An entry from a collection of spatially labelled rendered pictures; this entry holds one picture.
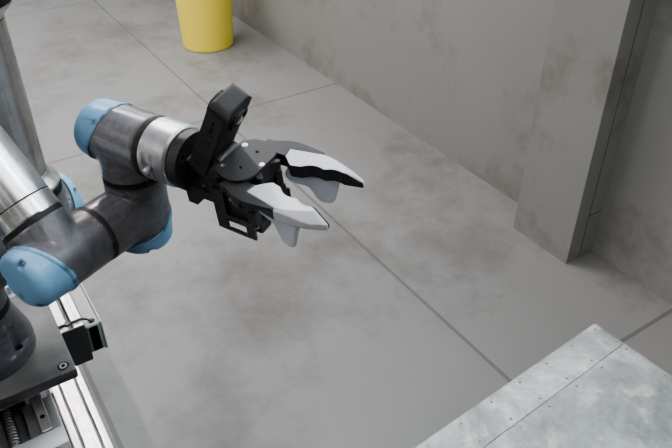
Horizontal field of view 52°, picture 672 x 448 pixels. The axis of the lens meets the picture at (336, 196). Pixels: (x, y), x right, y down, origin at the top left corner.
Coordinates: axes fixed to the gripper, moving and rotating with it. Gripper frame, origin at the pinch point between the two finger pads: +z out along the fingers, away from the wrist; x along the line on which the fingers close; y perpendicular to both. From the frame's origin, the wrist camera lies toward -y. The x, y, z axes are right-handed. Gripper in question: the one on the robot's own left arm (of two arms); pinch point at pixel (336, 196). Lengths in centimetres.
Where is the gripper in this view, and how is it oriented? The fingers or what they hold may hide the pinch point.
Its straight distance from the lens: 68.7
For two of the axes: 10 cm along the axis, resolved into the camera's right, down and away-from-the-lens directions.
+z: 8.5, 3.0, -4.3
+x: -5.2, 5.9, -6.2
